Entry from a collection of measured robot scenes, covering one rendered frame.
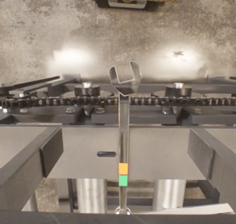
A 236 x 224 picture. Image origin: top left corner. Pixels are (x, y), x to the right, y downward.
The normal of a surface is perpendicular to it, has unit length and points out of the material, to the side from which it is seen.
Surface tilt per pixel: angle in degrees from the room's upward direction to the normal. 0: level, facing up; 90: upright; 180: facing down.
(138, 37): 0
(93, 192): 14
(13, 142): 0
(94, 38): 0
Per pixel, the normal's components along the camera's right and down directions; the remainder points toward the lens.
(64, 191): -0.02, 0.25
